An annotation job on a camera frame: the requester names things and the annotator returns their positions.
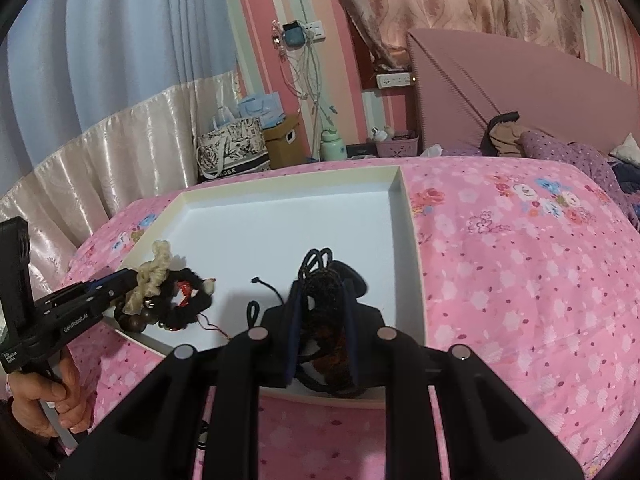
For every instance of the person's left hand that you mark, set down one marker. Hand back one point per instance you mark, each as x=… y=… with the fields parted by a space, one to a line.
x=70 y=400

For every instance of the black and brown bag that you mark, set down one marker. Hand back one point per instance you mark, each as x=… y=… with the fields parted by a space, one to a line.
x=502 y=135

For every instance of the white shallow cardboard box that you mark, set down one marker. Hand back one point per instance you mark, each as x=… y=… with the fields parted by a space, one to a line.
x=300 y=220

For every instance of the pink patterned curtain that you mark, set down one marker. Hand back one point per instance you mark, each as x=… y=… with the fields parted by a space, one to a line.
x=450 y=5

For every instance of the pink plastic basket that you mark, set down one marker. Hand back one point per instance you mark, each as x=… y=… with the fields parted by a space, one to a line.
x=397 y=146

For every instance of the dark patterned blanket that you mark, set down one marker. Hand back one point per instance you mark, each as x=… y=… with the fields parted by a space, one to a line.
x=627 y=177

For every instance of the green water bottle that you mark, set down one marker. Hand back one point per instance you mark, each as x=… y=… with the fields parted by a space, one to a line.
x=333 y=147

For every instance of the brown cardboard box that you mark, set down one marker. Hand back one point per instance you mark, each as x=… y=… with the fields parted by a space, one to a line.
x=285 y=142

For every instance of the blue charger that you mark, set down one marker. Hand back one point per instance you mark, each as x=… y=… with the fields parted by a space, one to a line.
x=294 y=36

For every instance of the blue curtain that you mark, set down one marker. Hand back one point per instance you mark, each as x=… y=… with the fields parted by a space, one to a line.
x=125 y=35

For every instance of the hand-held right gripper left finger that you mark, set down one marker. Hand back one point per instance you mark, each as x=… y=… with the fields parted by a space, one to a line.
x=294 y=332

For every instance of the white power strip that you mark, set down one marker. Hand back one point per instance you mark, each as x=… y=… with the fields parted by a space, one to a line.
x=394 y=80

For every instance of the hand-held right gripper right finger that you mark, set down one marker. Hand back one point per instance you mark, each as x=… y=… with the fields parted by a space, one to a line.
x=352 y=340

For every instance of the cream satin curtain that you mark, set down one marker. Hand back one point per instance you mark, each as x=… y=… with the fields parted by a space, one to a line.
x=125 y=160

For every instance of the person's left forearm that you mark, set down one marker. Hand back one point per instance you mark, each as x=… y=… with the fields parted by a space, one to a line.
x=25 y=445

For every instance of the white wall socket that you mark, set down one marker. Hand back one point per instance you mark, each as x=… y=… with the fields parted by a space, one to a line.
x=314 y=31

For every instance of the white cloth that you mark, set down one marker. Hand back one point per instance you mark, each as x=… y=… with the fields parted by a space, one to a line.
x=627 y=149

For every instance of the blue gift bag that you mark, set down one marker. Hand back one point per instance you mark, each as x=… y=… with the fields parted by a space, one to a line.
x=262 y=110

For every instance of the purple dotted blanket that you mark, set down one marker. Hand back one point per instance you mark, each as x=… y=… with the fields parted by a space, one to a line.
x=570 y=160

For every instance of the floral tote bag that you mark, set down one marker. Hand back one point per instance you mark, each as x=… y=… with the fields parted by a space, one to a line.
x=235 y=150

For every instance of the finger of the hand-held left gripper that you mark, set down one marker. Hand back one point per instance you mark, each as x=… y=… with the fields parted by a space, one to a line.
x=117 y=285

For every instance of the pink headboard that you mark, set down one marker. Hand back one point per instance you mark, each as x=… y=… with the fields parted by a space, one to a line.
x=525 y=95

